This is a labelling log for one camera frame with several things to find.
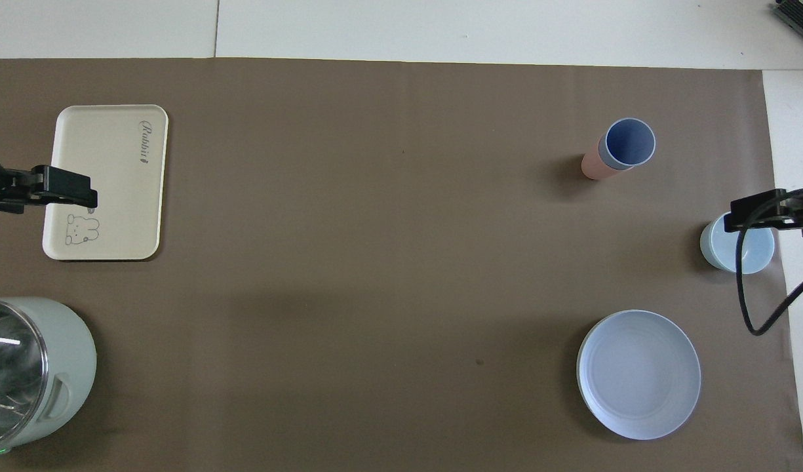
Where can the pink cup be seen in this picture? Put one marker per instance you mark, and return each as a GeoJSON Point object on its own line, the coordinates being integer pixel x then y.
{"type": "Point", "coordinates": [594, 167]}

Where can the light blue round plate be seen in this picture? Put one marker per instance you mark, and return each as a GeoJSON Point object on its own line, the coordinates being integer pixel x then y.
{"type": "Point", "coordinates": [637, 373]}

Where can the cream rabbit print tray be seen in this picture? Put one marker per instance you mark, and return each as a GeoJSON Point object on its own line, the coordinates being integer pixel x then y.
{"type": "Point", "coordinates": [119, 210]}

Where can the blue ribbed cup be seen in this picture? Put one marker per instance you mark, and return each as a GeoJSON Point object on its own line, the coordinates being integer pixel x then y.
{"type": "Point", "coordinates": [629, 141]}

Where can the pale green cooking pot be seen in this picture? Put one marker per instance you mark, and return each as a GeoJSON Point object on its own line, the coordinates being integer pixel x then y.
{"type": "Point", "coordinates": [70, 354]}

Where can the dark grey ridged device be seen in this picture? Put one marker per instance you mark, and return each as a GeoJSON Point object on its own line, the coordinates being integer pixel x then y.
{"type": "Point", "coordinates": [801, 16]}

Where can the glass pot lid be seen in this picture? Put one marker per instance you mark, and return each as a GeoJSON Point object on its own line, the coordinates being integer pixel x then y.
{"type": "Point", "coordinates": [11, 373]}

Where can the light blue small bowl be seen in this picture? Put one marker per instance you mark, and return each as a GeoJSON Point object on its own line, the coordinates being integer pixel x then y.
{"type": "Point", "coordinates": [719, 252]}

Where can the brown table mat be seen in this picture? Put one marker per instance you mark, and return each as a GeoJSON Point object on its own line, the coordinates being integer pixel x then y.
{"type": "Point", "coordinates": [388, 262]}

